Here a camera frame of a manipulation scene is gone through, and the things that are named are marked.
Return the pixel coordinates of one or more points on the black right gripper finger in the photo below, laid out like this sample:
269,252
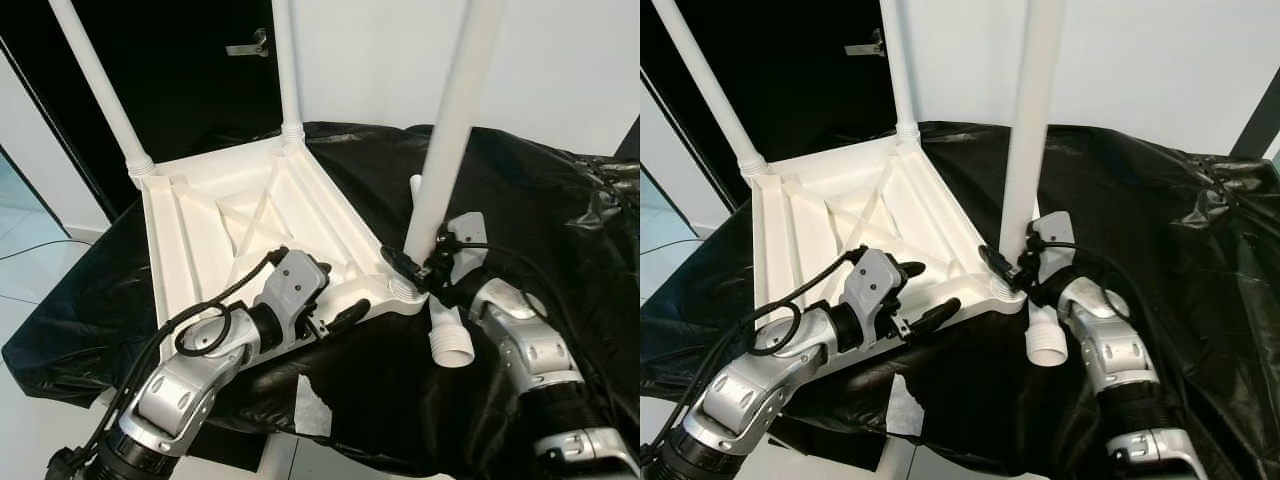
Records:
995,262
397,263

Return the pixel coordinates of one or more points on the white tapered table leg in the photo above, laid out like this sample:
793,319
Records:
452,345
1030,130
705,85
287,70
100,85
898,70
450,130
1047,345

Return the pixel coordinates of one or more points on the white plastic children table top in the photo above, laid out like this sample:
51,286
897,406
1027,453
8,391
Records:
810,250
200,250

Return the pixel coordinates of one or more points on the black plastic cover sheet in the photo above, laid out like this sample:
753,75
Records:
1160,250
540,250

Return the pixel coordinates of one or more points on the white support table leg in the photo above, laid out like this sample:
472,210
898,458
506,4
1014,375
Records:
895,465
278,462

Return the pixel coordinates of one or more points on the black door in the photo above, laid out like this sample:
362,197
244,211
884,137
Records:
180,90
790,90

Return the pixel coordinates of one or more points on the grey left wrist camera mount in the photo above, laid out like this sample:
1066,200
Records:
295,280
875,280

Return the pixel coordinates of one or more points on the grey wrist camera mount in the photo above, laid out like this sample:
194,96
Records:
465,235
1052,235
295,280
875,280

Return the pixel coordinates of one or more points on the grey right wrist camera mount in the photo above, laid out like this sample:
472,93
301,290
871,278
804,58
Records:
465,235
1052,235

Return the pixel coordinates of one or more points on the dark window frame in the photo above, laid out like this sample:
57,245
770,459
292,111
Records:
632,140
1258,125

